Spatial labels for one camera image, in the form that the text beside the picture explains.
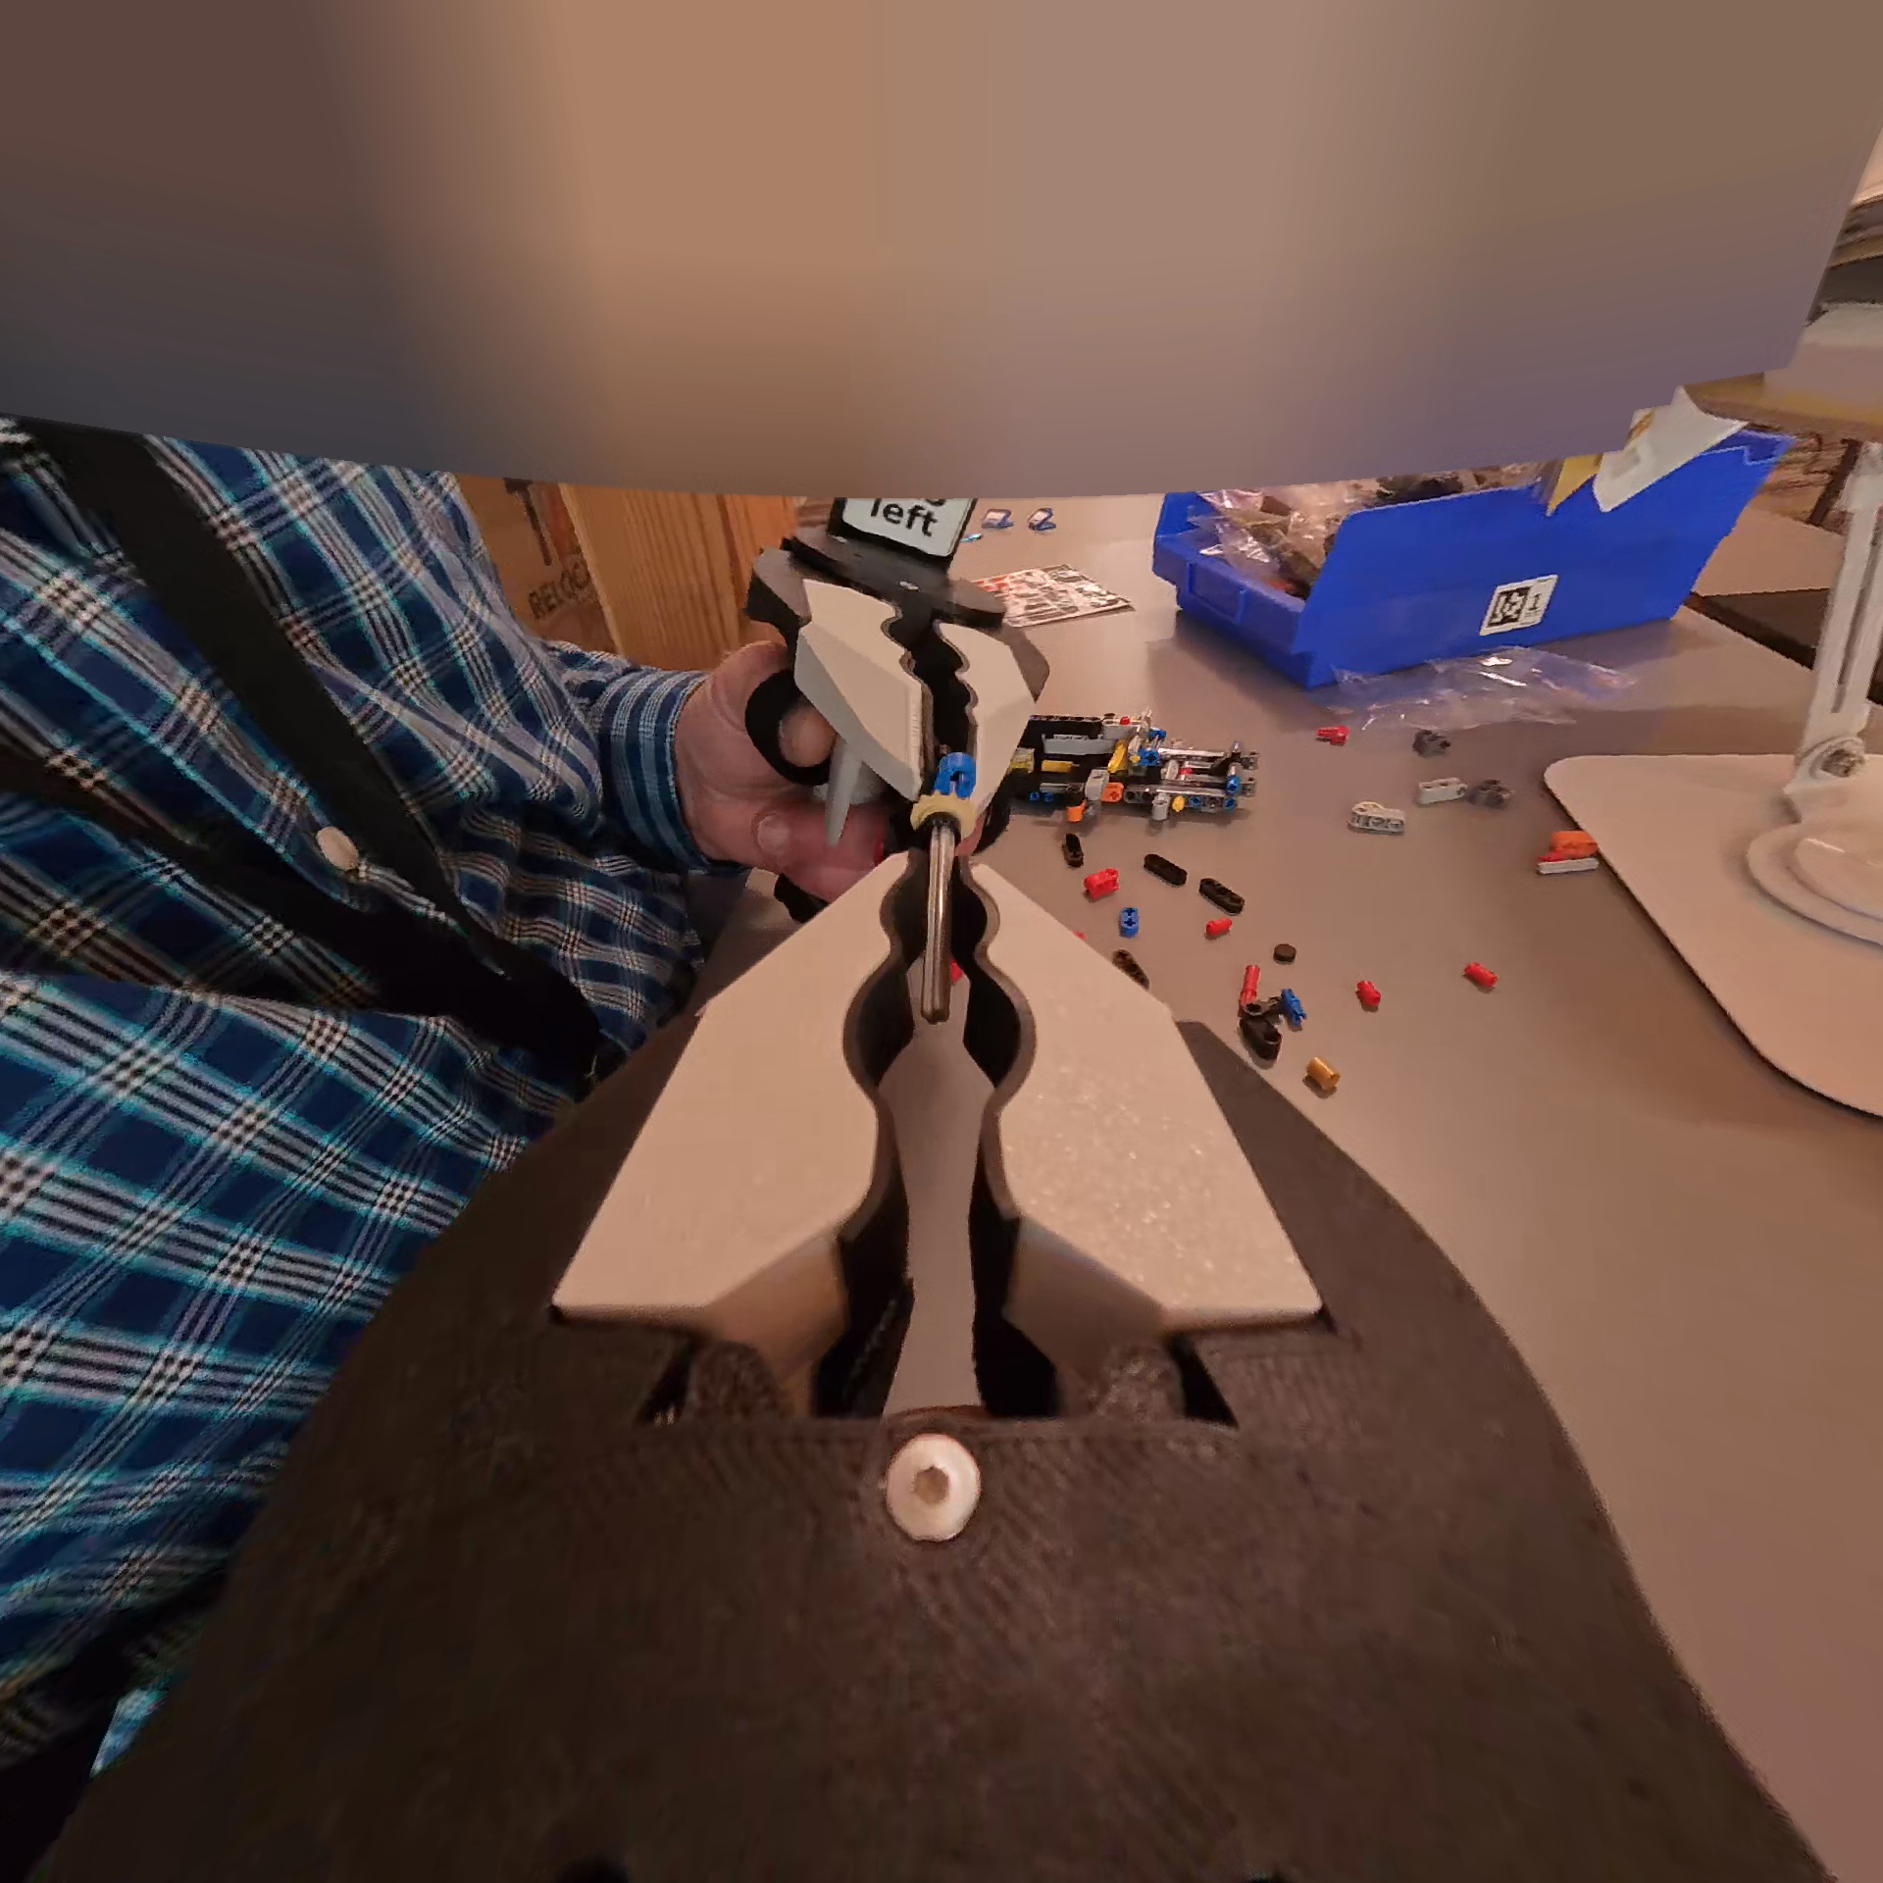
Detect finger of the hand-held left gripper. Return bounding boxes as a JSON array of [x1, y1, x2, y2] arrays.
[[795, 580, 927, 850], [942, 624, 1049, 811]]

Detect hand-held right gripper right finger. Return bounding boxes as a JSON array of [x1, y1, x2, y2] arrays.
[[954, 858, 1323, 1418]]

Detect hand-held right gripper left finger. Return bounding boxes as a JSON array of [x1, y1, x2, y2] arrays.
[[549, 850, 926, 1418]]

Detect small black lego assembly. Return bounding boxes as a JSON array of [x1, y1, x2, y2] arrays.
[[908, 750, 1019, 1029]]

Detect lego sticker sheet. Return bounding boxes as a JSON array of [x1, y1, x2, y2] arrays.
[[968, 567, 1138, 621]]

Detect partly built lego chassis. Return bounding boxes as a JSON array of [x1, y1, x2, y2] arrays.
[[1015, 712, 1266, 820]]

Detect clear bags of lego pieces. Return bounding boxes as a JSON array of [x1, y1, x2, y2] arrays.
[[1195, 466, 1561, 599]]

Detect lego instruction booklet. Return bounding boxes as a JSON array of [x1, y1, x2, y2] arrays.
[[1544, 389, 1756, 515]]

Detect person's left hand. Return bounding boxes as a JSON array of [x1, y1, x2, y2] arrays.
[[672, 644, 893, 905]]

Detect wooden cabinet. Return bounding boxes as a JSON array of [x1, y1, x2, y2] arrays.
[[560, 492, 802, 670]]

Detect brown cardboard box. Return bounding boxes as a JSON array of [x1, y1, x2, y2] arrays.
[[458, 477, 620, 655]]

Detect blue labelled parts bin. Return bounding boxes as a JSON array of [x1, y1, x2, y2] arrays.
[[1154, 428, 1792, 688]]

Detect empty clear plastic bag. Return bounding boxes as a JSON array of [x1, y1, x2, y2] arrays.
[[1323, 646, 1635, 734]]

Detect person in blue plaid shirt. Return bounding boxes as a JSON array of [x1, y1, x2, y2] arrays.
[[0, 417, 743, 1775]]

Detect white book stand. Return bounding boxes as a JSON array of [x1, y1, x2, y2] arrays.
[[1541, 293, 1883, 1114]]

